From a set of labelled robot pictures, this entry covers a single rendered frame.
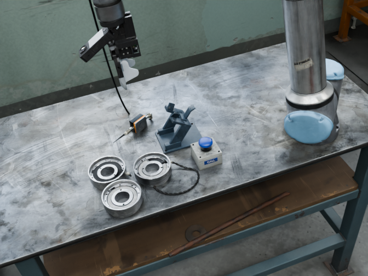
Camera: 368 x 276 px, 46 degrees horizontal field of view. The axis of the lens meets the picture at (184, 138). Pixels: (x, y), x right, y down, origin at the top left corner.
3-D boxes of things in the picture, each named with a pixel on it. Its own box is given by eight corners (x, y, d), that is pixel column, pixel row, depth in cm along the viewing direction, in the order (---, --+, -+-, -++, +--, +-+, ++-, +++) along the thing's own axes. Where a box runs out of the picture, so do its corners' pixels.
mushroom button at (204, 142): (202, 159, 123) (201, 147, 120) (197, 150, 126) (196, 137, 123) (215, 155, 124) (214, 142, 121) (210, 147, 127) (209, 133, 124)
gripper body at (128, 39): (142, 58, 122) (132, 18, 114) (111, 66, 121) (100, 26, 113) (137, 46, 128) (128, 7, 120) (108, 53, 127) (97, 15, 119)
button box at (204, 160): (200, 171, 124) (199, 159, 120) (191, 155, 129) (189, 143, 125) (226, 162, 125) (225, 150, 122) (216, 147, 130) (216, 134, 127)
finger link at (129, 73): (143, 88, 126) (135, 58, 121) (122, 93, 125) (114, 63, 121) (141, 85, 129) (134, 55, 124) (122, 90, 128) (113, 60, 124)
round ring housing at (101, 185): (87, 193, 121) (84, 183, 118) (95, 165, 129) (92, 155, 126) (125, 192, 120) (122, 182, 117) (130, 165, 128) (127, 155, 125)
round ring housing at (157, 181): (145, 195, 119) (143, 184, 116) (128, 171, 126) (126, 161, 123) (178, 178, 122) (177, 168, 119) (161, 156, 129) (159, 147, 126)
